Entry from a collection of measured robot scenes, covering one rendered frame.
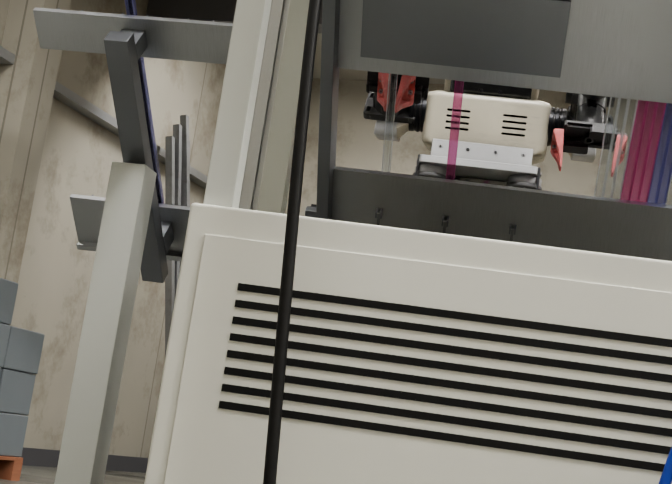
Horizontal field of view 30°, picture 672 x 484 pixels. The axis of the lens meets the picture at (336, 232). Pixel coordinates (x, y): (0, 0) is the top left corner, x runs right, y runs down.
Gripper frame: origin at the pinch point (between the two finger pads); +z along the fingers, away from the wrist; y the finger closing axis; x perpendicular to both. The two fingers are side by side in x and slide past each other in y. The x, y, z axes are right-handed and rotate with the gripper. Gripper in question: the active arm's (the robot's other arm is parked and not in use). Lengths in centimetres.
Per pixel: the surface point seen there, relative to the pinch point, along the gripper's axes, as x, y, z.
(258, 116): -16.8, -14.3, 32.3
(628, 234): 16.2, 40.1, 4.2
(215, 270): -31, -8, 79
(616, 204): 11.0, 37.3, 3.6
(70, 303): 501, -266, -463
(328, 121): 0.4, -9.0, 6.1
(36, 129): 344, -268, -453
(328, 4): -18.9, -10.0, 3.9
